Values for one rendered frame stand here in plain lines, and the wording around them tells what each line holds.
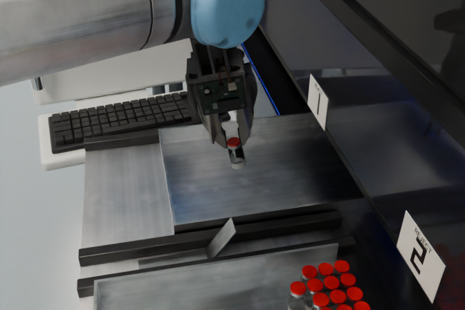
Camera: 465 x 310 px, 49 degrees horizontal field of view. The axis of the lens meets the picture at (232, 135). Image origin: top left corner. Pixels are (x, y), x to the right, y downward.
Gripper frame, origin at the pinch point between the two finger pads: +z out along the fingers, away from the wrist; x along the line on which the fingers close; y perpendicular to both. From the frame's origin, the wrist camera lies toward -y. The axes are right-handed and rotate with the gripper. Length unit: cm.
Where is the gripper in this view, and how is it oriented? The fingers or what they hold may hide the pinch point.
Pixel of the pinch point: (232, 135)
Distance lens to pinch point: 74.6
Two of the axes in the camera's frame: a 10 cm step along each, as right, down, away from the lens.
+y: 0.5, 5.7, -8.2
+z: 1.8, 8.0, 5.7
